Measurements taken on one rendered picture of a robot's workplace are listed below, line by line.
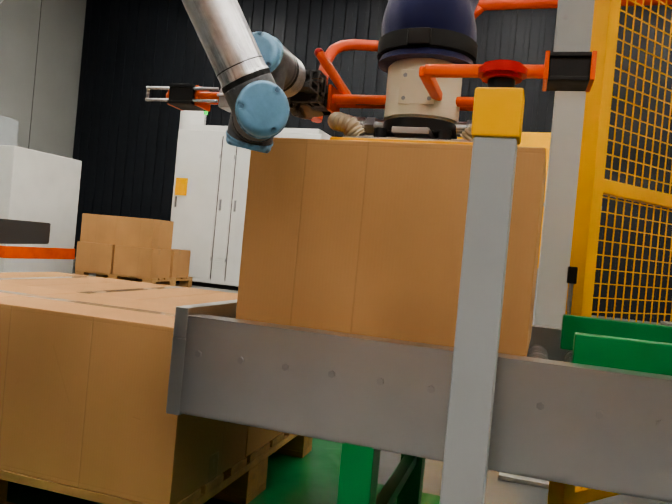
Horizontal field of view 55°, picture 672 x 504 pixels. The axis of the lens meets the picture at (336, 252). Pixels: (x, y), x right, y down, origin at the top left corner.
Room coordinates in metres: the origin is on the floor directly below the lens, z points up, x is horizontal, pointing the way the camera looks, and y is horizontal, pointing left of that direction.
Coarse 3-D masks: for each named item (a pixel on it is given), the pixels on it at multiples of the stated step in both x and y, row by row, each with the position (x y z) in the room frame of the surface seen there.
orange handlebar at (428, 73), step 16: (432, 64) 1.21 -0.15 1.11; (448, 64) 1.20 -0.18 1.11; (464, 64) 1.20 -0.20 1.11; (480, 64) 1.19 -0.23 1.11; (432, 80) 1.26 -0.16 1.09; (208, 96) 1.60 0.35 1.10; (336, 96) 1.51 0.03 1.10; (352, 96) 1.50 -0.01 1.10; (368, 96) 1.49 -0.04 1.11; (384, 96) 1.48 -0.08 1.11; (432, 96) 1.37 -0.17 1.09
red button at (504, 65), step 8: (488, 64) 0.93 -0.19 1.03; (496, 64) 0.92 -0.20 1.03; (504, 64) 0.91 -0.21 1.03; (512, 64) 0.91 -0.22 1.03; (520, 64) 0.93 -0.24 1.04; (480, 72) 0.94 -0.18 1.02; (488, 72) 0.93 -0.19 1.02; (496, 72) 0.92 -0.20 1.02; (504, 72) 0.92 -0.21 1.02; (512, 72) 0.92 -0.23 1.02; (520, 72) 0.92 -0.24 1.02; (488, 80) 0.95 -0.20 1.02; (496, 80) 0.93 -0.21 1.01; (504, 80) 0.93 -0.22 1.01; (512, 80) 0.93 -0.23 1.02; (520, 80) 0.94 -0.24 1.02
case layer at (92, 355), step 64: (0, 320) 1.57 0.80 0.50; (64, 320) 1.52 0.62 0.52; (128, 320) 1.48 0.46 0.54; (0, 384) 1.57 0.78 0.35; (64, 384) 1.51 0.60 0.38; (128, 384) 1.46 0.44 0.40; (0, 448) 1.56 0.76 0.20; (64, 448) 1.51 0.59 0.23; (128, 448) 1.46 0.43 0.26; (192, 448) 1.50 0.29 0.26; (256, 448) 1.88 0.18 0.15
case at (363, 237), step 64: (256, 192) 1.38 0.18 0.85; (320, 192) 1.33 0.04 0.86; (384, 192) 1.29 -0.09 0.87; (448, 192) 1.25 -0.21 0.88; (256, 256) 1.37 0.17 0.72; (320, 256) 1.33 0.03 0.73; (384, 256) 1.29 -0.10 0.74; (448, 256) 1.25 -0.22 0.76; (512, 256) 1.21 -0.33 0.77; (256, 320) 1.37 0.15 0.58; (320, 320) 1.32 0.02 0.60; (384, 320) 1.28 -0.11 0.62; (448, 320) 1.24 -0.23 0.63; (512, 320) 1.21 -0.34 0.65
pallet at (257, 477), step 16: (272, 448) 1.99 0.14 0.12; (288, 448) 2.30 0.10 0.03; (304, 448) 2.30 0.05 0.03; (240, 464) 1.77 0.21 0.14; (256, 464) 1.88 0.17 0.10; (0, 480) 1.64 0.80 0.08; (16, 480) 1.54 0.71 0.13; (32, 480) 1.53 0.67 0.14; (48, 480) 1.52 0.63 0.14; (224, 480) 1.68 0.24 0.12; (240, 480) 1.84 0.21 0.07; (256, 480) 1.89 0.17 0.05; (0, 496) 1.65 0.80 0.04; (80, 496) 1.49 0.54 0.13; (96, 496) 1.48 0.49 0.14; (112, 496) 1.47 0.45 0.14; (192, 496) 1.52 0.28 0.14; (208, 496) 1.60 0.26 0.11; (224, 496) 1.85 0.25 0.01; (240, 496) 1.84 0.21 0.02
